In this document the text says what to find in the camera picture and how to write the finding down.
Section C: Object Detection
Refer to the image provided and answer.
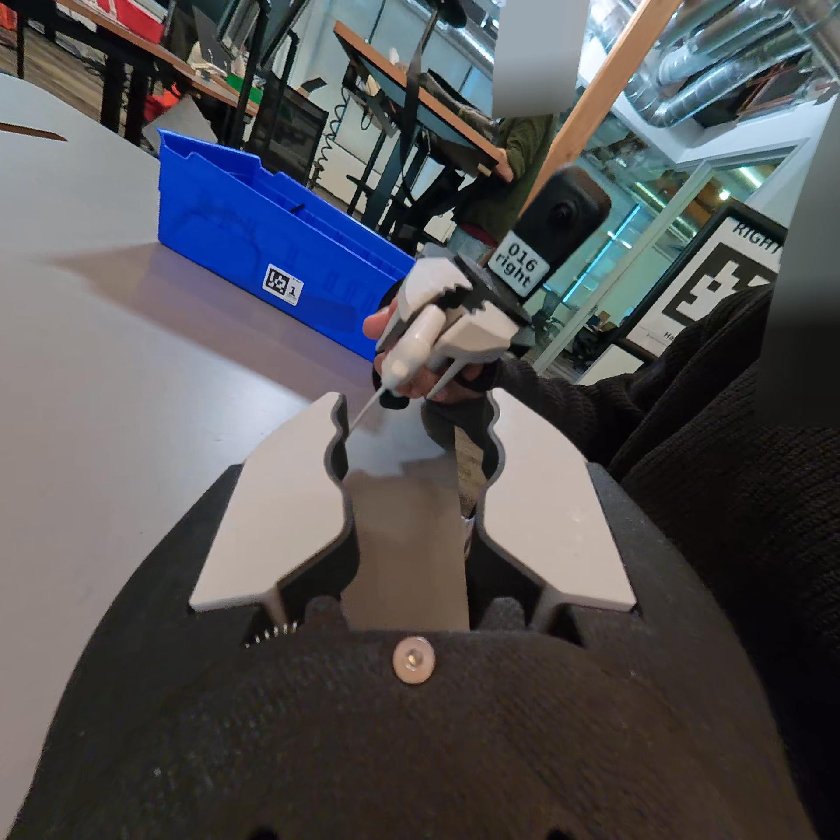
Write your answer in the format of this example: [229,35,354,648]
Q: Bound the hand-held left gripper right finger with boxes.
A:
[474,387,639,624]

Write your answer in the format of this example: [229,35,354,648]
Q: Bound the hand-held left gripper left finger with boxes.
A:
[189,392,361,624]

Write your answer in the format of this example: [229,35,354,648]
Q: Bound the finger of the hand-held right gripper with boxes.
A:
[375,257,471,355]
[427,307,514,400]

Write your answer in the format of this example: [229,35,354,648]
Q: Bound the white cable with plug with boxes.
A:
[346,305,448,435]

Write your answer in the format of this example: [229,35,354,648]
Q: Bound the blue bin with marker sticker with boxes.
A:
[157,129,417,362]

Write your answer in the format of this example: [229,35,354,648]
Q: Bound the person's right forearm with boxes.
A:
[489,283,775,483]

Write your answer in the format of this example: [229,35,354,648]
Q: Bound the person's right hand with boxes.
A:
[363,306,475,403]

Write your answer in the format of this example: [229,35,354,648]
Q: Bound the wooden beam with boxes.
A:
[521,0,685,214]

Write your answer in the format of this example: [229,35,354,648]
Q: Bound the framed marker poster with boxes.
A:
[613,200,788,361]

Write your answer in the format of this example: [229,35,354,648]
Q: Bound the tilted wooden standing desk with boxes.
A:
[333,20,514,227]

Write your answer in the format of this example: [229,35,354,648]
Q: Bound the person's black sweater torso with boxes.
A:
[607,364,840,840]

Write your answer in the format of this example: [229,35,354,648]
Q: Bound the silver ventilation ducts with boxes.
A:
[584,0,840,132]

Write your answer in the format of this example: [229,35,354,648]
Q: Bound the black mesh office chair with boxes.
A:
[248,82,329,188]

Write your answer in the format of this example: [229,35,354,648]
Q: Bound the long wooden desk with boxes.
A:
[56,0,262,148]

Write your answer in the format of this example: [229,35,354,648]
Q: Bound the red box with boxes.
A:
[108,0,166,44]

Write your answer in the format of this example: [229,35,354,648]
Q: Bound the coiled black cable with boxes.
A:
[314,98,349,186]

